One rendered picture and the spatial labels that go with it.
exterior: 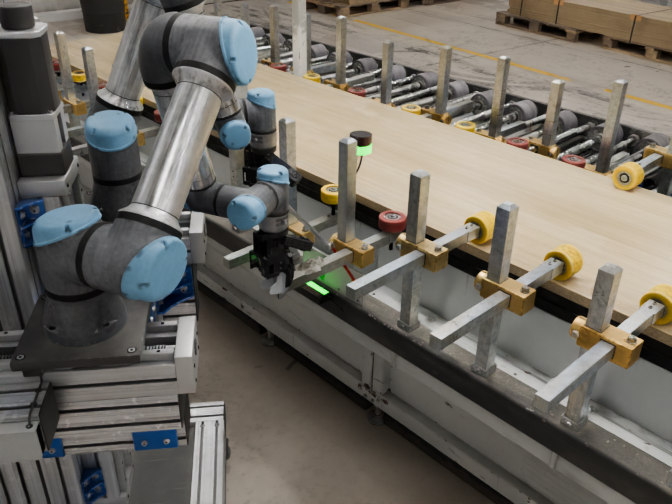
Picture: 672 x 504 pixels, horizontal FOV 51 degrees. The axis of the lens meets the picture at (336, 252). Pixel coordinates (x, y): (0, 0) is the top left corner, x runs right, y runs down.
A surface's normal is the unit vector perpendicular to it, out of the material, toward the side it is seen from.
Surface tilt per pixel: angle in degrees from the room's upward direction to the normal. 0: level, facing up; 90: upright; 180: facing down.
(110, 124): 8
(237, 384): 0
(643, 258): 0
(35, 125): 90
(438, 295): 90
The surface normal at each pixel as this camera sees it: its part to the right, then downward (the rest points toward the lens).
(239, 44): 0.95, 0.07
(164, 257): 0.88, 0.33
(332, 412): 0.01, -0.87
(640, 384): -0.73, 0.33
